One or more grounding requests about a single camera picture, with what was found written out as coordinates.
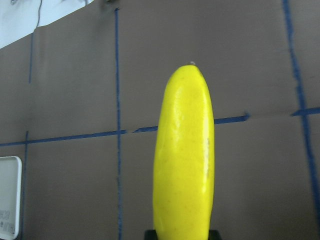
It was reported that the white bear tray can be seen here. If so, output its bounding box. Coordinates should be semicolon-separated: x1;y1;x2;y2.
0;156;22;240

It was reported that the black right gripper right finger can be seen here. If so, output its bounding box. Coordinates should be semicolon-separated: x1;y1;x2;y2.
208;229;222;240

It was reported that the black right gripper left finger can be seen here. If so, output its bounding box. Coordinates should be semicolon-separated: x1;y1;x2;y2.
144;229;158;240

